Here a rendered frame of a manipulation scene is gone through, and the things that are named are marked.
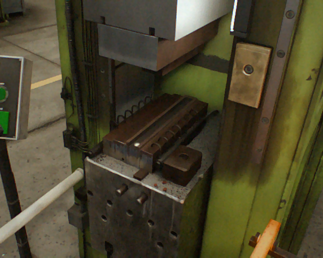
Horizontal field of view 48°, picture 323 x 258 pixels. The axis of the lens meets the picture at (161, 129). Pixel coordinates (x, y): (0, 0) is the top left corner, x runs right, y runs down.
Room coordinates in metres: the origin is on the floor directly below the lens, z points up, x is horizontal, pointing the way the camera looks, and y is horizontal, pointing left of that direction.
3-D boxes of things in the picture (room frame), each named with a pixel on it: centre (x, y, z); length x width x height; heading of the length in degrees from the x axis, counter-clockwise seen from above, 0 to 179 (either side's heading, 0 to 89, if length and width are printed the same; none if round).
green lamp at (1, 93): (1.08, 0.55, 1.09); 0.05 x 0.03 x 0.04; 61
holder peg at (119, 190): (0.88, 0.12, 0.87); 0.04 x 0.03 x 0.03; 151
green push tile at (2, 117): (1.03, 0.55, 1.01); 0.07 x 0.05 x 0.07; 86
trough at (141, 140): (1.14, -0.01, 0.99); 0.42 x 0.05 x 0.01; 151
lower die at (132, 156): (1.15, 0.01, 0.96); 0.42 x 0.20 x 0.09; 151
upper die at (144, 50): (1.15, 0.01, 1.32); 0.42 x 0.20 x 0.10; 151
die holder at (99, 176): (1.13, -0.04, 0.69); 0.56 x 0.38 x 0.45; 151
